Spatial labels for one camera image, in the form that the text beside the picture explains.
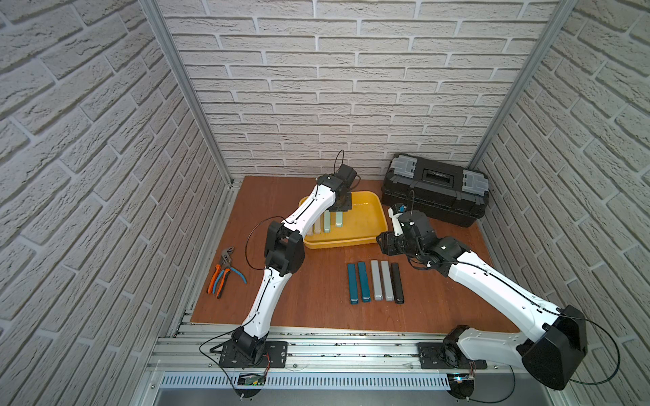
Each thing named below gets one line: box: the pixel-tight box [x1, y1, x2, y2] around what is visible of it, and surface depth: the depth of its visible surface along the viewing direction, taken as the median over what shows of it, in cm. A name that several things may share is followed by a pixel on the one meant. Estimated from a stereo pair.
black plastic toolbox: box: [380, 153, 490, 228], surface depth 99 cm
